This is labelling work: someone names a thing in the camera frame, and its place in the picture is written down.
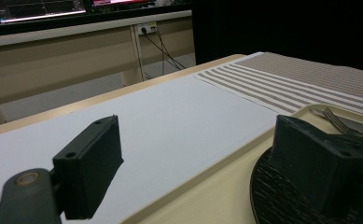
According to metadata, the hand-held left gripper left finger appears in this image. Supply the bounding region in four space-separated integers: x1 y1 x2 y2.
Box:
51 114 124 220

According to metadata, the striped brown placemat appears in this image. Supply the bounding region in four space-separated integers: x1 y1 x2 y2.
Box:
193 50 363 119

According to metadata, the black cable bundle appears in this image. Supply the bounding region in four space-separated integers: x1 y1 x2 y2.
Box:
142 27 187 72

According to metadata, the beige plastic tray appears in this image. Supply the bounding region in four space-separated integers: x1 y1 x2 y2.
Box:
119 103 363 224

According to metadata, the black curtain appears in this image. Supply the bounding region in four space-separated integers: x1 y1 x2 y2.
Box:
190 0 363 73

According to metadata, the light wooden table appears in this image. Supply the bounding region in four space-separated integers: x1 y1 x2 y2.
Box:
0 53 246 140

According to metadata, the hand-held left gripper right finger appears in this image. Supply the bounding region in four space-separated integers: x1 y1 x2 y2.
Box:
269 115 363 216

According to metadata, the white power outlet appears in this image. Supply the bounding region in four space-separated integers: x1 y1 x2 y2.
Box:
136 21 159 35

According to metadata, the black round plate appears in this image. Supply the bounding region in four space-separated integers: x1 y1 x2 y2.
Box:
249 133 363 224

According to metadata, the beige desk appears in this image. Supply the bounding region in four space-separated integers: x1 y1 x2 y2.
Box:
0 8 196 129

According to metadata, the computer monitor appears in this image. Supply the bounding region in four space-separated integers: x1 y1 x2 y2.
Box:
0 0 88 24
90 0 154 7

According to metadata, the silver fork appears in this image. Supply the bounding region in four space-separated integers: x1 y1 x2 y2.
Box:
309 106 357 135

